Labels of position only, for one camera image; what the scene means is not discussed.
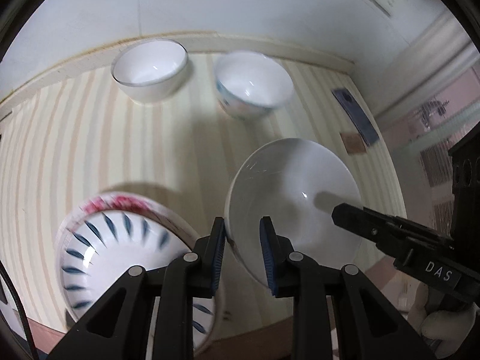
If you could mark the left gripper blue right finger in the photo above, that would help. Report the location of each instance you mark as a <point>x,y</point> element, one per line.
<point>278,268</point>

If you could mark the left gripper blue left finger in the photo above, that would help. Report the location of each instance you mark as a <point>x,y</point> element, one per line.
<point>207,268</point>

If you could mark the white bowl red flowers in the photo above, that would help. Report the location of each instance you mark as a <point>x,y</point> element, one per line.
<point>297,183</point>

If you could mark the white plate pink flowers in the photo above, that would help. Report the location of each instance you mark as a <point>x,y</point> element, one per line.
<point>132,203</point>

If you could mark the white plate blue stripes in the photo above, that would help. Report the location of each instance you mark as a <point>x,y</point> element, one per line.
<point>93,251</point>

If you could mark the white bowl blue pattern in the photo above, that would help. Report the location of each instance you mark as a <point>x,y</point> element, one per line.
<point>251,85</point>

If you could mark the white bowl dark rim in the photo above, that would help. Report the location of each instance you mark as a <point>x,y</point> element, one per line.
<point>150,71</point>

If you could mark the white gloved right hand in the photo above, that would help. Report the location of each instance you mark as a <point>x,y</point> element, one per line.
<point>450,328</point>

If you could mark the small brown card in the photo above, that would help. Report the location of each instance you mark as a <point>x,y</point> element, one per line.
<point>353,143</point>

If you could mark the blue card on table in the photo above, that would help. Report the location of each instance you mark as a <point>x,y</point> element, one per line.
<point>357,115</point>

